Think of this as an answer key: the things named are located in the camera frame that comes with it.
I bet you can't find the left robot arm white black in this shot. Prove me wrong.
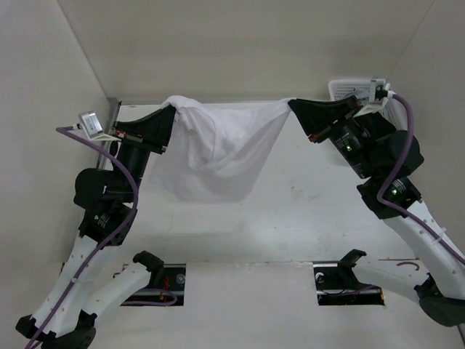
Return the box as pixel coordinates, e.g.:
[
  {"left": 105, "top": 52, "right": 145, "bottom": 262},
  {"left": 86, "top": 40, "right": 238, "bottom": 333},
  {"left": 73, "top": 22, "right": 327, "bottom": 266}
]
[{"left": 16, "top": 105, "right": 177, "bottom": 348}]

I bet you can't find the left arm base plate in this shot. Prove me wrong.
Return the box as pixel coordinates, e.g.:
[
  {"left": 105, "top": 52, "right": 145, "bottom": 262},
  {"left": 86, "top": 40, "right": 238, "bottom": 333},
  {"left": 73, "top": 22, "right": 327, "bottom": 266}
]
[{"left": 121, "top": 264, "right": 187, "bottom": 307}]

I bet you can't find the white tank top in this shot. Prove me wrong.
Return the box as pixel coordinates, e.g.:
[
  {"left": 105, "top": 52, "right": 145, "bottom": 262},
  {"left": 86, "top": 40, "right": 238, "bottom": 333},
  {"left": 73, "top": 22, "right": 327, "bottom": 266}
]
[{"left": 150, "top": 95, "right": 291, "bottom": 204}]

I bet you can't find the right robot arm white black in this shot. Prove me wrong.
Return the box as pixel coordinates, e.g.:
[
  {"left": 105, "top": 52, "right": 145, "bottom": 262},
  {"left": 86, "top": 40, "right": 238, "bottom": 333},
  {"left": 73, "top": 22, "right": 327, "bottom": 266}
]
[{"left": 289, "top": 96, "right": 464, "bottom": 327}]

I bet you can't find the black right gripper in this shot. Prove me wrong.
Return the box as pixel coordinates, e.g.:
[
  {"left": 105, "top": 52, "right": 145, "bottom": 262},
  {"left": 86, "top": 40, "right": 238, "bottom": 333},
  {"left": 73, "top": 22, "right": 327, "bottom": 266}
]
[{"left": 288, "top": 94, "right": 376, "bottom": 177}]

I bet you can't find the white plastic mesh basket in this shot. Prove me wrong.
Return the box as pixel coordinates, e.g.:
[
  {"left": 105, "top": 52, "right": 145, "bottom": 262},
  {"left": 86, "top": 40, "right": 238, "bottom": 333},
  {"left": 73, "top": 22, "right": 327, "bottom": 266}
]
[{"left": 328, "top": 78, "right": 407, "bottom": 130}]

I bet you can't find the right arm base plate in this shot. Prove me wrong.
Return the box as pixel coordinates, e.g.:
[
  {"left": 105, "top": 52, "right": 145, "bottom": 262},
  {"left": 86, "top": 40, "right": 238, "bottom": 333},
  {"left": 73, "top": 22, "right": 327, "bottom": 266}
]
[{"left": 312, "top": 262, "right": 384, "bottom": 306}]

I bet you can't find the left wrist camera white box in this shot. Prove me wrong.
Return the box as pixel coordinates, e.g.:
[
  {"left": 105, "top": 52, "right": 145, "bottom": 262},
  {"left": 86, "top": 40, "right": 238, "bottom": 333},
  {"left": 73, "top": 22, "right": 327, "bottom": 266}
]
[{"left": 78, "top": 111, "right": 117, "bottom": 142}]

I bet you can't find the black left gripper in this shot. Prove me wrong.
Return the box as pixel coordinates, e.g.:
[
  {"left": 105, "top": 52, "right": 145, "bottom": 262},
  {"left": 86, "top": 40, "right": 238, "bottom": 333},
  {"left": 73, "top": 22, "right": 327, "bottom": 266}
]
[{"left": 114, "top": 103, "right": 179, "bottom": 201}]

